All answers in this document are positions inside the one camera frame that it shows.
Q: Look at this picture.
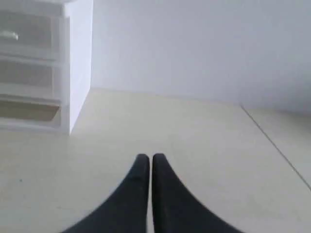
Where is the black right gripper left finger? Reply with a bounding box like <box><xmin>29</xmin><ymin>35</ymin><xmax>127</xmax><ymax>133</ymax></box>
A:
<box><xmin>64</xmin><ymin>154</ymin><xmax>150</xmax><ymax>233</ymax></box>

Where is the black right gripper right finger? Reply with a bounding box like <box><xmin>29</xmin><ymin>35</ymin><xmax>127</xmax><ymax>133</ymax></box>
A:
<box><xmin>152</xmin><ymin>153</ymin><xmax>239</xmax><ymax>233</ymax></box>

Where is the clear wide drawer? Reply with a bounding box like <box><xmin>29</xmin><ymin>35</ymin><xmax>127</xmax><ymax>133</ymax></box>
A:
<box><xmin>0</xmin><ymin>58</ymin><xmax>62</xmax><ymax>99</ymax></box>

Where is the white plastic drawer cabinet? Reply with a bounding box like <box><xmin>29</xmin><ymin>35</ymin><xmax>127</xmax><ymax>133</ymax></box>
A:
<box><xmin>0</xmin><ymin>0</ymin><xmax>94</xmax><ymax>134</ymax></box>

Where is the clear top right drawer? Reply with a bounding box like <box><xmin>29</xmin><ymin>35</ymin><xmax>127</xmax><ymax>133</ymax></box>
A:
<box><xmin>0</xmin><ymin>10</ymin><xmax>63</xmax><ymax>60</ymax></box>

